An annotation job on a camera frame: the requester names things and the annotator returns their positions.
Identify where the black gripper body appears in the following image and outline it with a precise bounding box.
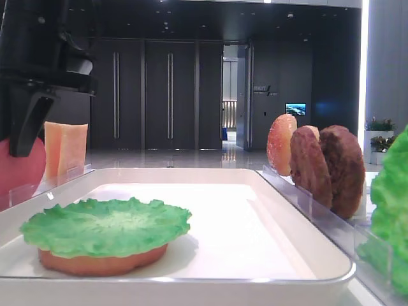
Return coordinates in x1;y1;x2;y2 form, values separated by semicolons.
1;1;97;135

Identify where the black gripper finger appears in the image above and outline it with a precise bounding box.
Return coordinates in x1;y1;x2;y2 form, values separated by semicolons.
10;92;61;157

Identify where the red tomato slice front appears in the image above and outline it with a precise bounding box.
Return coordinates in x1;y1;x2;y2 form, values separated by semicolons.
1;138;46;210

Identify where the orange cheese slice left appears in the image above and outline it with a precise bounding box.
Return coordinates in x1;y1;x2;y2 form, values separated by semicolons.
44;122;62;180

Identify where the orange cheese slice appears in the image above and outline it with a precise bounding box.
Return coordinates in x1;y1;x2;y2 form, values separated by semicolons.
57;124;88;185
44;122;62;180

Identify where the orange cheese slice right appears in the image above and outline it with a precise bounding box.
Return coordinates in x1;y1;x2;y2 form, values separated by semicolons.
57;124;88;185

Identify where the green lettuce leaf on bread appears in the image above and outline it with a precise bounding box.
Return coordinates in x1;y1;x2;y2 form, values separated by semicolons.
20;198;192;258

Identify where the bottom bread slice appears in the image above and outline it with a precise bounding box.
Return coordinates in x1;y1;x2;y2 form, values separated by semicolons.
38;244;168;277

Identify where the bread slice in rack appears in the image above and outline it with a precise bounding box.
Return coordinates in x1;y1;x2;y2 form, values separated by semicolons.
266;114;297;176

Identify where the brown meat patty front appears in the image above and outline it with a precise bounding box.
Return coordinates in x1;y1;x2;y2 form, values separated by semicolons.
289;126;333;208

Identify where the brown meat patty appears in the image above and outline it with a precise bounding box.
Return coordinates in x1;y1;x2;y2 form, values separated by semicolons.
289;126;333;208
320;125;365;219

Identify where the brown meat patty rear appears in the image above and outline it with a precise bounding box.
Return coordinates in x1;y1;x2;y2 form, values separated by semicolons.
320;125;365;219

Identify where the green lettuce in rack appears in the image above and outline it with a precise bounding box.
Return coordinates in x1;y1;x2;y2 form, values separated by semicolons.
357;129;407;298

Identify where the clear acrylic rack left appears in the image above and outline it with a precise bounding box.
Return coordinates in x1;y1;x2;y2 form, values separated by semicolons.
1;164;92;211

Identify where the clear acrylic rack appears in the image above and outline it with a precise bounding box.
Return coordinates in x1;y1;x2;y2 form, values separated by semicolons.
260;165;407;305
1;164;92;211

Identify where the dark double door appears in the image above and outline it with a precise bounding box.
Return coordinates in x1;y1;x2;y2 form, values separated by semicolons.
91;40;223;150

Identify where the white rectangular tray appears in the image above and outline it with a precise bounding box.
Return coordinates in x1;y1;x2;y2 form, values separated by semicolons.
1;168;356;305

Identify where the potted plants white planter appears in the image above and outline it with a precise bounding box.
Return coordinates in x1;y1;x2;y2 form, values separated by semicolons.
363;117;395;163

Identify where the clear acrylic rack right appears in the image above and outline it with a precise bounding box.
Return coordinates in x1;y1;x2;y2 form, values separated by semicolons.
260;165;407;305

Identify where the small wall screen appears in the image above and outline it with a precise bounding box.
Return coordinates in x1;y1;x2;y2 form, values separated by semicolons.
285;103;306;116

